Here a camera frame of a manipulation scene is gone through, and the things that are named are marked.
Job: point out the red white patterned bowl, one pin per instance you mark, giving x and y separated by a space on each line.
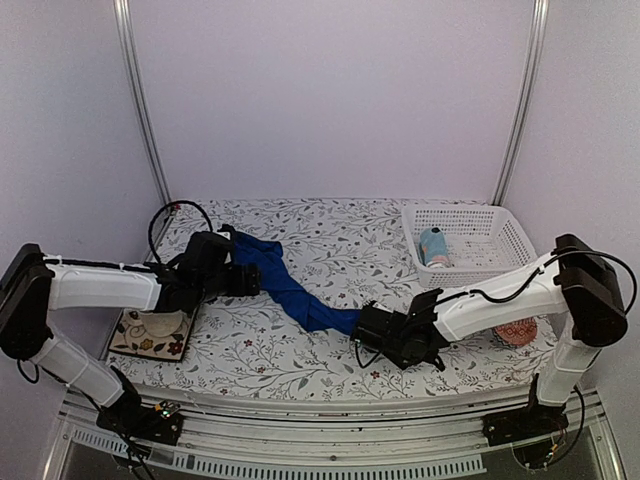
517 334

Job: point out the light blue orange dotted towel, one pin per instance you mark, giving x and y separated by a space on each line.
433 249

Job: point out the white plastic perforated basket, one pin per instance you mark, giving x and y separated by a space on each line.
481 242

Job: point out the floral square coaster tile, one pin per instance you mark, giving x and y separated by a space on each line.
130 339

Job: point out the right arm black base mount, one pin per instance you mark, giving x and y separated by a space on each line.
524 423

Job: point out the cream ribbed mug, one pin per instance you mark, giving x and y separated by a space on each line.
162 325

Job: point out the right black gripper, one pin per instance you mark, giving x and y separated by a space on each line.
394 359

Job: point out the aluminium frame post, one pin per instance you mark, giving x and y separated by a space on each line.
125 30
534 52

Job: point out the front aluminium rail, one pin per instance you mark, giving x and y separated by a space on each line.
227 437

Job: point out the left aluminium frame post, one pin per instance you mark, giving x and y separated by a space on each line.
125 30

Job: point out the dark blue towel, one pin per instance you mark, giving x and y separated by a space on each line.
303 307

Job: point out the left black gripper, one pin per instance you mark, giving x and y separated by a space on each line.
253 279

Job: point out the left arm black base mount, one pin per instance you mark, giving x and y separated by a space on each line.
161 423

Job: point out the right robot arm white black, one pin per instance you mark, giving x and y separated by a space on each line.
573 281

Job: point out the right aluminium frame post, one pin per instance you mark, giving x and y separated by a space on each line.
534 52

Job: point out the floral patterned tablecloth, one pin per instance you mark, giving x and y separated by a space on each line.
346 252

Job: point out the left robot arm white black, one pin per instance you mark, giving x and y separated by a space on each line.
162 295

